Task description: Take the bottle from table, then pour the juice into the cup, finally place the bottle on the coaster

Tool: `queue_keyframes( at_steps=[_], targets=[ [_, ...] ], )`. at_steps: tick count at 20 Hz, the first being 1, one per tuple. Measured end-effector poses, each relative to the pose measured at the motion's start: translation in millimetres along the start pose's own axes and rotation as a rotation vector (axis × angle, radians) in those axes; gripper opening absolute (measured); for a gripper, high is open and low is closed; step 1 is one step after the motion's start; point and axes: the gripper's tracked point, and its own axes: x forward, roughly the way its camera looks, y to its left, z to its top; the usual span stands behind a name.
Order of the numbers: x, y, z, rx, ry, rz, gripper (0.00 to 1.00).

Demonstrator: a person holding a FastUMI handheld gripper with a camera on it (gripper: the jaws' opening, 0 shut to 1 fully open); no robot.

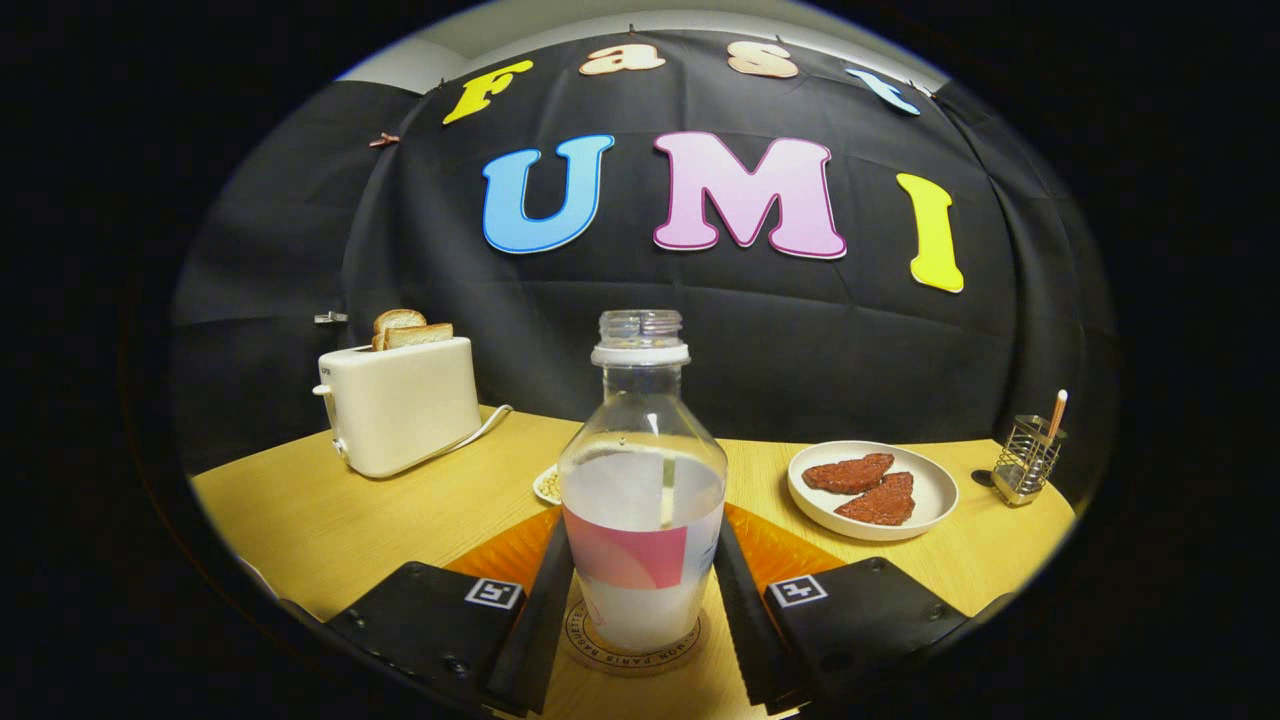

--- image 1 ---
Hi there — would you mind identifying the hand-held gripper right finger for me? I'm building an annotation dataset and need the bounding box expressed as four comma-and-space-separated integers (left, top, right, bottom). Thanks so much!
712, 503, 1001, 716

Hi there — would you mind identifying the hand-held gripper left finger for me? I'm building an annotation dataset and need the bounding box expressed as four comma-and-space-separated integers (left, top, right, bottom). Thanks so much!
325, 505, 578, 718

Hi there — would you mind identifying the round wooden coaster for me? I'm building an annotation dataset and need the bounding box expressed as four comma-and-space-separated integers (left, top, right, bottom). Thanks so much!
560, 598, 711, 678

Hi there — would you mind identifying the metal wire utensil holder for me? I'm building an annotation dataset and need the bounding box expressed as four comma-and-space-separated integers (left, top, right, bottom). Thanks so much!
992, 415, 1067, 507

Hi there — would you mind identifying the clear glass juice bottle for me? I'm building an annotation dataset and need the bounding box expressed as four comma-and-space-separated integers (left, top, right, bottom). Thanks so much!
557, 309, 729, 653

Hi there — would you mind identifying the cream toaster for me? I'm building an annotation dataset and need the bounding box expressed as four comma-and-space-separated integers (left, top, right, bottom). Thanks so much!
312, 336, 483, 479

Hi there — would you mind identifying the red-brown meat slice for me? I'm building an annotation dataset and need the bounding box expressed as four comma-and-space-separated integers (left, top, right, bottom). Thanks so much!
834, 472, 916, 527
801, 453, 896, 495

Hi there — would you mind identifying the white round plate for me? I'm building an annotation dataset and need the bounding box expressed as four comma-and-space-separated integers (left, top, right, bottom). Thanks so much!
787, 441, 960, 543

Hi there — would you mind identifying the toaster cable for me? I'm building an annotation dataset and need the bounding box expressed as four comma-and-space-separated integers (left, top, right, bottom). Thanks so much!
425, 404, 514, 461

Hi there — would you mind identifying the black backdrop cloth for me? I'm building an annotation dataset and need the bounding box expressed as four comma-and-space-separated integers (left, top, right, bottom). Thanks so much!
168, 28, 1119, 511

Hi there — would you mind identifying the toast slice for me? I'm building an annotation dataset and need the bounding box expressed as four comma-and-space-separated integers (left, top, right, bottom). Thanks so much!
372, 309, 428, 351
383, 322, 455, 351

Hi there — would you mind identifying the wooden table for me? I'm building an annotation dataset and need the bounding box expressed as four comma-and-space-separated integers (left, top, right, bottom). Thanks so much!
190, 405, 1079, 720

